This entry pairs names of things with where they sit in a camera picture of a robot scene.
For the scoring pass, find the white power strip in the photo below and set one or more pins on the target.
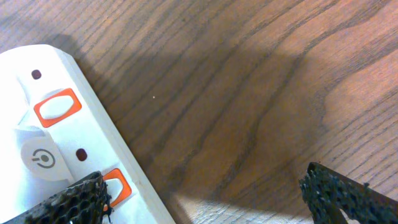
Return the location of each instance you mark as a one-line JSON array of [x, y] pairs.
[[38, 162]]

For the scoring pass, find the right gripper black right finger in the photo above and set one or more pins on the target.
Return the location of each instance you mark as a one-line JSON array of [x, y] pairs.
[[332, 197]]

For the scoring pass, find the orange white socket switch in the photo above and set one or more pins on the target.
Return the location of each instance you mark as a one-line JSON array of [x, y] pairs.
[[117, 187]]

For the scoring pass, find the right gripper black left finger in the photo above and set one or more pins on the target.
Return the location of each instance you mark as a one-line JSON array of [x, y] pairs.
[[85, 201]]

